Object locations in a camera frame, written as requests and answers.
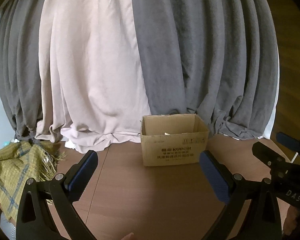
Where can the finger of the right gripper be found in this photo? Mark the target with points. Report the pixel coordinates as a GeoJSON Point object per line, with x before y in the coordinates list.
{"type": "Point", "coordinates": [288, 141]}
{"type": "Point", "coordinates": [266, 155]}

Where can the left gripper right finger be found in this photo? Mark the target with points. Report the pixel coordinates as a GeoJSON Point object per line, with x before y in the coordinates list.
{"type": "Point", "coordinates": [262, 220]}

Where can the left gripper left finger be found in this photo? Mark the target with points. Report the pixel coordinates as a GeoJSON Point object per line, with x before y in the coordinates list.
{"type": "Point", "coordinates": [34, 220]}

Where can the person's right hand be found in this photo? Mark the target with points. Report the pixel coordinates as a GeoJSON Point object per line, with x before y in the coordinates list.
{"type": "Point", "coordinates": [290, 222]}

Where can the person's left hand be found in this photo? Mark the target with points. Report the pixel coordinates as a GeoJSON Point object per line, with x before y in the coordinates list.
{"type": "Point", "coordinates": [130, 236]}

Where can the yellow plaid fringed blanket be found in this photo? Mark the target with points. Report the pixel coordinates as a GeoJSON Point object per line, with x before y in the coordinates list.
{"type": "Point", "coordinates": [20, 161]}

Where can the cardboard box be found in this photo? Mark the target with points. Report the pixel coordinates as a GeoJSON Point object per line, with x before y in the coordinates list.
{"type": "Point", "coordinates": [188, 139]}

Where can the grey curtain right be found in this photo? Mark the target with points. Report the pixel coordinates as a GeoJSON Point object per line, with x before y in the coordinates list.
{"type": "Point", "coordinates": [217, 59]}

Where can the grey curtain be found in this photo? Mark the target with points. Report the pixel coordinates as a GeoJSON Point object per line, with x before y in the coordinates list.
{"type": "Point", "coordinates": [217, 59]}
{"type": "Point", "coordinates": [20, 83]}

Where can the beige curtain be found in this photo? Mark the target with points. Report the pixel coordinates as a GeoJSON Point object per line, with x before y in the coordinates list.
{"type": "Point", "coordinates": [93, 92]}

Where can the grey curtain left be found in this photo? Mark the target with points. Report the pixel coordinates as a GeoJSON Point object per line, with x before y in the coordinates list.
{"type": "Point", "coordinates": [20, 83]}

